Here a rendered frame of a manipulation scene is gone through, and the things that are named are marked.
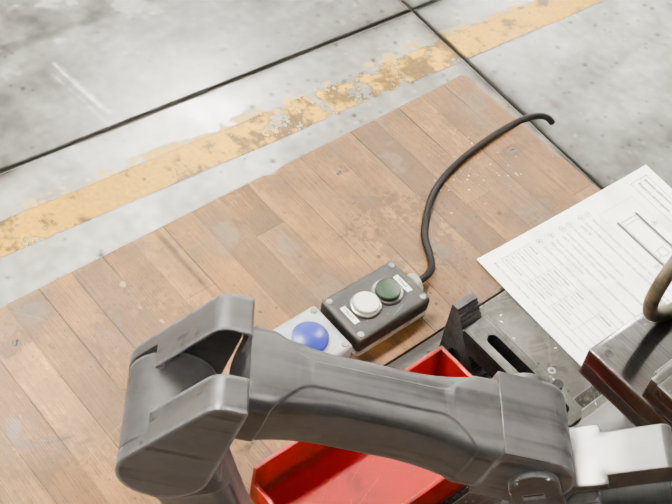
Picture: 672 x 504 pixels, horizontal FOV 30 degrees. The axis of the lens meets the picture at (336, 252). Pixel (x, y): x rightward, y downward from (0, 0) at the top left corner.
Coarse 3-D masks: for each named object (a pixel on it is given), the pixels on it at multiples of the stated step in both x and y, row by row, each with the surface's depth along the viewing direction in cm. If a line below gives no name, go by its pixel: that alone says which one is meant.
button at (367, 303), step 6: (360, 294) 138; (366, 294) 138; (372, 294) 138; (354, 300) 137; (360, 300) 137; (366, 300) 137; (372, 300) 137; (378, 300) 138; (354, 306) 137; (360, 306) 137; (366, 306) 137; (372, 306) 137; (378, 306) 137; (360, 312) 137; (366, 312) 136; (372, 312) 137
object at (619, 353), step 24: (624, 336) 112; (648, 336) 113; (600, 360) 110; (624, 360) 111; (648, 360) 111; (600, 384) 112; (624, 384) 109; (648, 384) 105; (624, 408) 111; (648, 408) 108
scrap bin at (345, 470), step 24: (432, 360) 132; (456, 360) 131; (288, 456) 123; (312, 456) 127; (336, 456) 128; (360, 456) 128; (264, 480) 123; (288, 480) 126; (312, 480) 126; (336, 480) 126; (360, 480) 127; (384, 480) 127; (408, 480) 127; (432, 480) 128
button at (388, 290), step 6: (378, 282) 139; (384, 282) 139; (390, 282) 139; (396, 282) 139; (378, 288) 139; (384, 288) 139; (390, 288) 139; (396, 288) 139; (378, 294) 138; (384, 294) 138; (390, 294) 138; (396, 294) 138; (384, 300) 138; (390, 300) 138
